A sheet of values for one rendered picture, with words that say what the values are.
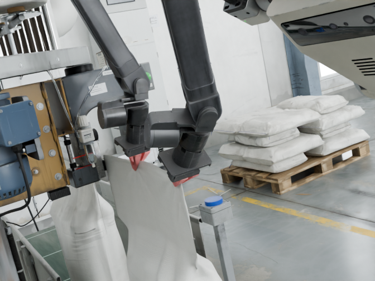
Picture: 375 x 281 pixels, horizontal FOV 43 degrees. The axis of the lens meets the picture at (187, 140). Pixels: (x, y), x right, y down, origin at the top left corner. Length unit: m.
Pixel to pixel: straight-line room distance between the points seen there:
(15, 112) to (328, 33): 0.74
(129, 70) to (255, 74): 5.80
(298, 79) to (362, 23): 6.29
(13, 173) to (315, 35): 0.79
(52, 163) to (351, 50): 0.87
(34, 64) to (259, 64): 5.82
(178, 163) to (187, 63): 0.25
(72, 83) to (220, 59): 5.22
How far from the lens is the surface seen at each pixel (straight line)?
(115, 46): 1.17
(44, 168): 1.45
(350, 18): 1.09
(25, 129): 1.17
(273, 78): 7.13
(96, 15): 1.16
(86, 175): 1.47
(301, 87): 7.36
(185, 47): 0.80
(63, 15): 4.67
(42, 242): 3.11
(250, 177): 4.35
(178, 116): 0.91
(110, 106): 1.18
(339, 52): 1.21
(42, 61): 1.34
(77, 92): 1.46
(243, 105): 6.78
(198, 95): 0.85
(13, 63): 1.25
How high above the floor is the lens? 1.35
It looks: 11 degrees down
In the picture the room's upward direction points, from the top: 12 degrees counter-clockwise
